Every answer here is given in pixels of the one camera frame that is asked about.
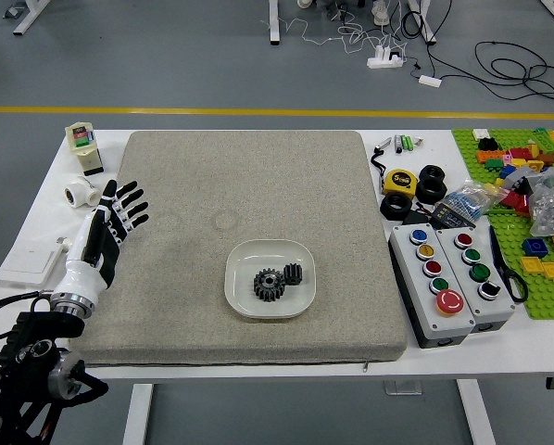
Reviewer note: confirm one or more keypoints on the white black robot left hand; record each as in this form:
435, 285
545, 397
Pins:
91, 250

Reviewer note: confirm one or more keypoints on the big black gear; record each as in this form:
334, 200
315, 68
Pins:
268, 286

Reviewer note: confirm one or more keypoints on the small black gear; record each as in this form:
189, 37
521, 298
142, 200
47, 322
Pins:
293, 273

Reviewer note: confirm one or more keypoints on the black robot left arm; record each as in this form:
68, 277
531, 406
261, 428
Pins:
27, 357

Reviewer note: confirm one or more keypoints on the big black hex nut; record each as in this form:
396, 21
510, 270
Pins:
432, 191
432, 172
396, 207

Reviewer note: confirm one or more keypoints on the grey five-button control box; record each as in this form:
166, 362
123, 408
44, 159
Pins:
425, 287

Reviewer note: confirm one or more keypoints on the grey four-button control box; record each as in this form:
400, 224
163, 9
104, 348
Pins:
478, 287

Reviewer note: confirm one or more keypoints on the white pipe tee fitting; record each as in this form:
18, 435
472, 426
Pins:
80, 192

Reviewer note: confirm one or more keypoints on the white table leg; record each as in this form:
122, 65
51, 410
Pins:
476, 412
138, 412

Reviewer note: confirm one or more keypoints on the white square dish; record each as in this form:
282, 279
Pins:
268, 252

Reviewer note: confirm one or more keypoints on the grey-brown mat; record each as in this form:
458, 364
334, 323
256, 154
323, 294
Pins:
258, 185

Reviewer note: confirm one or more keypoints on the yellow tape measure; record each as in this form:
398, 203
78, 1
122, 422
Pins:
399, 181

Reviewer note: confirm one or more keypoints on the black white battery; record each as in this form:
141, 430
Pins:
398, 143

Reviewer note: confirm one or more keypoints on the green battery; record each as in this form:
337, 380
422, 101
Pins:
412, 143
405, 142

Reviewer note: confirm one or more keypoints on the white power strip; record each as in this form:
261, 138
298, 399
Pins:
384, 59

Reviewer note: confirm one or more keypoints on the black display module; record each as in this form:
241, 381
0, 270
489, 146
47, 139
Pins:
453, 217

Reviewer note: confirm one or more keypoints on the white power adapter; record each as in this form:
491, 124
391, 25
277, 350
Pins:
430, 80

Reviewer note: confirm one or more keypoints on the plastic bag of blue parts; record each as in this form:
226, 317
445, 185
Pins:
467, 201

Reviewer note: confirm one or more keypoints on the black scissors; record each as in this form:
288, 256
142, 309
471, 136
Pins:
501, 259

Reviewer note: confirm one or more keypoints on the green brick baseplate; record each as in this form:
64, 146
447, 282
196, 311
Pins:
508, 241

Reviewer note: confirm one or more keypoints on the red toy brick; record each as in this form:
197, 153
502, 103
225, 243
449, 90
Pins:
515, 201

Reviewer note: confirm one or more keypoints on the yellow toy plate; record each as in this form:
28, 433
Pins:
553, 270
532, 265

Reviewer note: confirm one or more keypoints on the blue toy brick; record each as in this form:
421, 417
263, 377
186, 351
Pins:
535, 247

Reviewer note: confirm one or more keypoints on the plastic bag of silver nuts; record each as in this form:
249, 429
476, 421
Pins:
550, 208

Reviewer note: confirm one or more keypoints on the cream switch box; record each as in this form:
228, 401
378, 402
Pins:
83, 146

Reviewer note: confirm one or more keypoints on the clear under-table bracket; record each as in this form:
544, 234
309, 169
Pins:
402, 387

